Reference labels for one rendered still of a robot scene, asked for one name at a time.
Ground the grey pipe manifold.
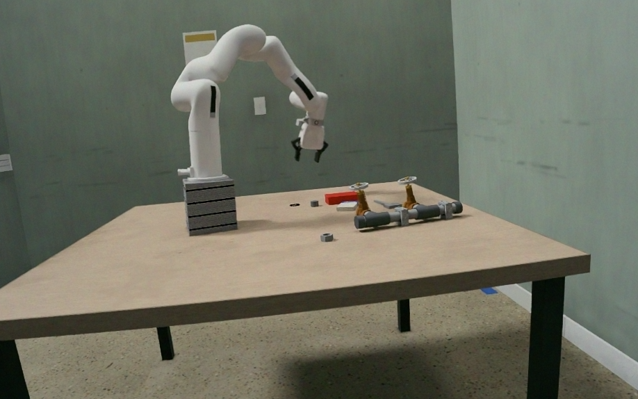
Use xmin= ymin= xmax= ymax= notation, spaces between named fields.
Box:
xmin=349 ymin=177 xmax=463 ymax=229

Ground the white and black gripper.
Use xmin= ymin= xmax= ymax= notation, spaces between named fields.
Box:
xmin=292 ymin=123 xmax=329 ymax=163

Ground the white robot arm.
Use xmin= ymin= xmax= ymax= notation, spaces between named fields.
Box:
xmin=171 ymin=24 xmax=329 ymax=182

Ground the red rectangular block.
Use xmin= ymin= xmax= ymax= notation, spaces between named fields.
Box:
xmin=325 ymin=191 xmax=359 ymax=205

